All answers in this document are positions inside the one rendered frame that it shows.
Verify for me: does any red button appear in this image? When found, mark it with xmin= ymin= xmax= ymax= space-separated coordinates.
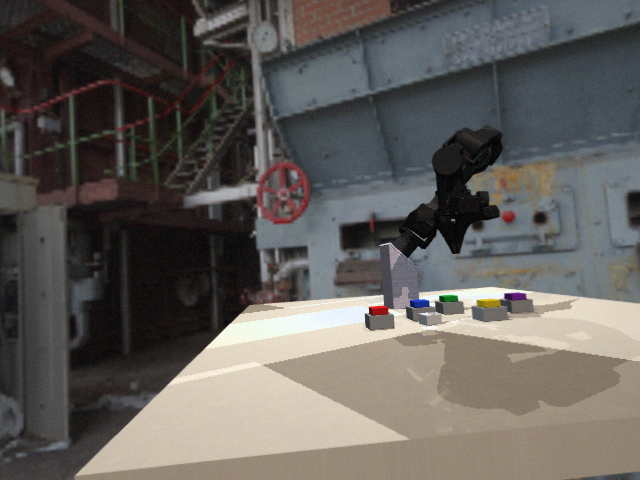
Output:
xmin=364 ymin=306 xmax=395 ymax=330

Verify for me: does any purple button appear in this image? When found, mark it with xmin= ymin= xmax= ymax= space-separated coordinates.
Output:
xmin=498 ymin=292 xmax=534 ymax=313

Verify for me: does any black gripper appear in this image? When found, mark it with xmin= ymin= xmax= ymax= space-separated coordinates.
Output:
xmin=408 ymin=181 xmax=500 ymax=254

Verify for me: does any blue button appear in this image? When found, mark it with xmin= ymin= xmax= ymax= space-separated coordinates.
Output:
xmin=406 ymin=299 xmax=435 ymax=321

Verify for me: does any green button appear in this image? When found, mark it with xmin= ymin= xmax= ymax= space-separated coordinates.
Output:
xmin=435 ymin=295 xmax=464 ymax=314

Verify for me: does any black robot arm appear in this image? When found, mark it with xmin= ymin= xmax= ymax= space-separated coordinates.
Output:
xmin=393 ymin=125 xmax=504 ymax=258

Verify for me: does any yellow button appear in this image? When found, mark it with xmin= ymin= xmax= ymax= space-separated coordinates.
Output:
xmin=471 ymin=298 xmax=509 ymax=322

